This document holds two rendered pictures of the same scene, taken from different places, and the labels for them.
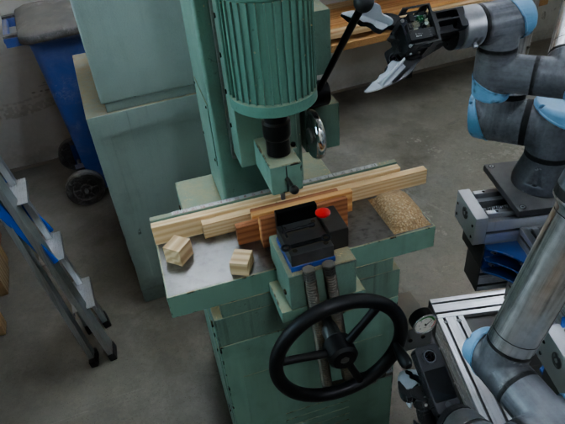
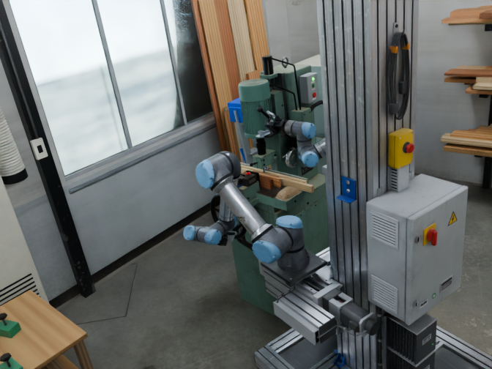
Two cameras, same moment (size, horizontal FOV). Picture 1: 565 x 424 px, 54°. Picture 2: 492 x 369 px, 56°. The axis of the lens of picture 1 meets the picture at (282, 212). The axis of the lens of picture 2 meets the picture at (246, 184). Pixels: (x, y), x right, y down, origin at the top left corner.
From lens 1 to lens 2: 2.27 m
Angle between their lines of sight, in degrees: 53
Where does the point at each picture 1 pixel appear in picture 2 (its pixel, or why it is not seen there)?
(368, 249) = (264, 198)
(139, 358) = not seen: hidden behind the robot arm
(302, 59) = (253, 121)
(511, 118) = not seen: hidden behind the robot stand
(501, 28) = (294, 130)
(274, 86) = (247, 127)
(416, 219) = (282, 196)
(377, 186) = (293, 184)
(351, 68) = not seen: outside the picture
